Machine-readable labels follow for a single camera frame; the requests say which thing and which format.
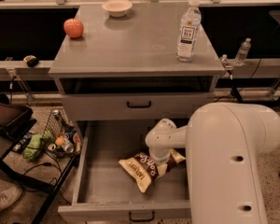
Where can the brown chip bag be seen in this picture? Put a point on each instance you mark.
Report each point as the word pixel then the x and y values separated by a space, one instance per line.
pixel 145 171

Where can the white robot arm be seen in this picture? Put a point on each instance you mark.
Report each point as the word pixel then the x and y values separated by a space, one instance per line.
pixel 222 143

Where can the grey drawer cabinet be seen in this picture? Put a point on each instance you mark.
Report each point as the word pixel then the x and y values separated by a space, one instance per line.
pixel 133 54

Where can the closed grey upper drawer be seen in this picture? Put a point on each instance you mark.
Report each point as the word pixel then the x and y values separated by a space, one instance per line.
pixel 133 106

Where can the open grey middle drawer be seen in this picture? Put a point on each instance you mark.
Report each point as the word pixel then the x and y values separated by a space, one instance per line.
pixel 104 191

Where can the green bag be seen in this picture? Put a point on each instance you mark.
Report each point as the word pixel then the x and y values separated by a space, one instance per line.
pixel 36 146

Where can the silver can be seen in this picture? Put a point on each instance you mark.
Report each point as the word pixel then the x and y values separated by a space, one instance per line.
pixel 68 147

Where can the clear tea bottle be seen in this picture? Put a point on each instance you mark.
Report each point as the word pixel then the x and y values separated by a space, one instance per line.
pixel 188 31

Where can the small clamp fixture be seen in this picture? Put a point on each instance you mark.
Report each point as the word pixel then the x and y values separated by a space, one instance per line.
pixel 227 66

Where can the black stand leg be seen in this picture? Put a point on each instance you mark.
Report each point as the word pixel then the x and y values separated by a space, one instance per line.
pixel 236 93

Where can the white bowl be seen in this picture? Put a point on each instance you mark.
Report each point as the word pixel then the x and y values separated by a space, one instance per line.
pixel 117 8

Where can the red apple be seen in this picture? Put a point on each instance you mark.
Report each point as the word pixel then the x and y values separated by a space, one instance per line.
pixel 74 28

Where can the black tape measure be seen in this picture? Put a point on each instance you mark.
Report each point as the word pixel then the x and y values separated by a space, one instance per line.
pixel 31 60

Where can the small water bottle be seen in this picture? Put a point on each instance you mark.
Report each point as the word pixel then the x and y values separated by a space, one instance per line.
pixel 242 52

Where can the black side table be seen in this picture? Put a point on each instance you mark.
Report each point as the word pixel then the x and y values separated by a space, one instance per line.
pixel 9 159

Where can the white shoe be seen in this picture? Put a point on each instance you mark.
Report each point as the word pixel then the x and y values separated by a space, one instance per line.
pixel 9 197

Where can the wire basket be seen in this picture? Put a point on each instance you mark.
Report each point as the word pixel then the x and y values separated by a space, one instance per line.
pixel 59 129

